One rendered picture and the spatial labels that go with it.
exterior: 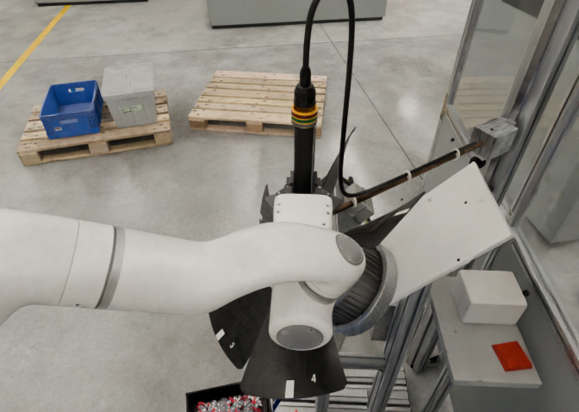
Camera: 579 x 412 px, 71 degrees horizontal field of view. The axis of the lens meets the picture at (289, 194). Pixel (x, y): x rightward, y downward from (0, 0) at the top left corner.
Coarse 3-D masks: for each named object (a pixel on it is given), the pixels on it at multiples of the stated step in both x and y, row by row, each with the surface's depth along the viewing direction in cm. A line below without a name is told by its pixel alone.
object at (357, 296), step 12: (372, 252) 106; (372, 264) 102; (372, 276) 101; (360, 288) 100; (372, 288) 101; (336, 300) 100; (348, 300) 100; (360, 300) 100; (372, 300) 101; (336, 312) 101; (348, 312) 102; (360, 312) 102
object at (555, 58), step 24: (552, 0) 91; (576, 0) 87; (576, 24) 91; (528, 48) 99; (552, 48) 95; (552, 72) 98; (528, 96) 104; (528, 120) 106; (480, 168) 124; (504, 168) 117; (504, 192) 125; (432, 312) 170; (432, 336) 177; (408, 360) 201
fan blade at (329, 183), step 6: (348, 138) 102; (336, 162) 106; (330, 168) 102; (336, 168) 111; (330, 174) 105; (336, 174) 114; (324, 180) 103; (330, 180) 109; (336, 180) 117; (324, 186) 104; (330, 186) 111; (330, 192) 113
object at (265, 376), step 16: (256, 352) 86; (272, 352) 85; (288, 352) 84; (304, 352) 83; (320, 352) 83; (336, 352) 82; (256, 368) 84; (272, 368) 83; (288, 368) 82; (304, 368) 81; (320, 368) 80; (336, 368) 80; (240, 384) 84; (256, 384) 82; (272, 384) 81; (304, 384) 79; (320, 384) 78; (336, 384) 77
